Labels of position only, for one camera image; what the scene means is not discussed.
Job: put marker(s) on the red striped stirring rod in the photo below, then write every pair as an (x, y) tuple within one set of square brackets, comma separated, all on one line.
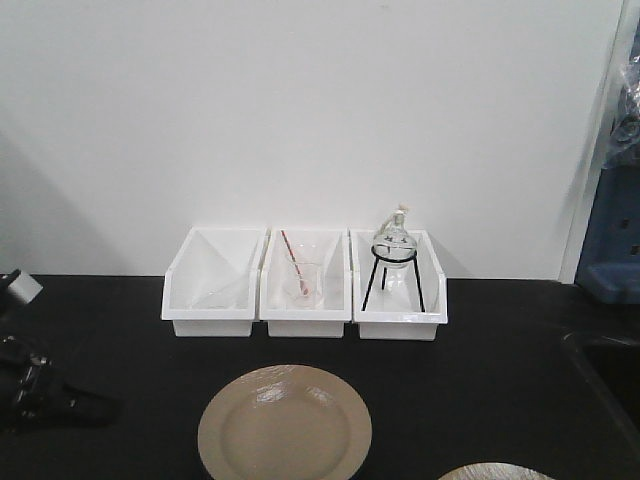
[(302, 284)]

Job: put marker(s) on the right white plastic bin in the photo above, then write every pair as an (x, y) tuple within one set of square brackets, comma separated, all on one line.
[(395, 314)]

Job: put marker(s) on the blue-grey pegboard drying rack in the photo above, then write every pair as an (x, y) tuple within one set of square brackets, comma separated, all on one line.
[(609, 264)]

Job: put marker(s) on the beige round plate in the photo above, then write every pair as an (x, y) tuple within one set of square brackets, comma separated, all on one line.
[(494, 471), (285, 422)]

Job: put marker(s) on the black lab sink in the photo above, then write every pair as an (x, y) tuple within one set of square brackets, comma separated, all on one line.
[(609, 364)]

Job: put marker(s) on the white plastic bin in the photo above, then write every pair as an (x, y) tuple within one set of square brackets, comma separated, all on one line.
[(395, 314), (210, 288), (335, 311)]

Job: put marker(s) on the clear glass beaker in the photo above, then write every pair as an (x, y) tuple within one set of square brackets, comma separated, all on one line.
[(312, 270)]

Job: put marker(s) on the left white plastic bin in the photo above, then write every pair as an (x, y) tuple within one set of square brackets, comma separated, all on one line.
[(210, 288)]

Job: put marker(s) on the glass alcohol lamp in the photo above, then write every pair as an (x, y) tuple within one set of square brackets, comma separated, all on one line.
[(392, 243)]

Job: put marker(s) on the middle white plastic bin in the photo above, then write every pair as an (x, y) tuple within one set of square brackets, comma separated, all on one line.
[(335, 311)]

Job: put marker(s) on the plastic bag of pegs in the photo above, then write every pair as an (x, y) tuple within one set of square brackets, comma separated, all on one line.
[(623, 144)]

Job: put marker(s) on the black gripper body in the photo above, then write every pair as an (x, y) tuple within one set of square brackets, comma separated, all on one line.
[(36, 396)]

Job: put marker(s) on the black wire tripod stand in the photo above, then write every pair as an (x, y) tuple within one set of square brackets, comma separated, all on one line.
[(394, 269)]

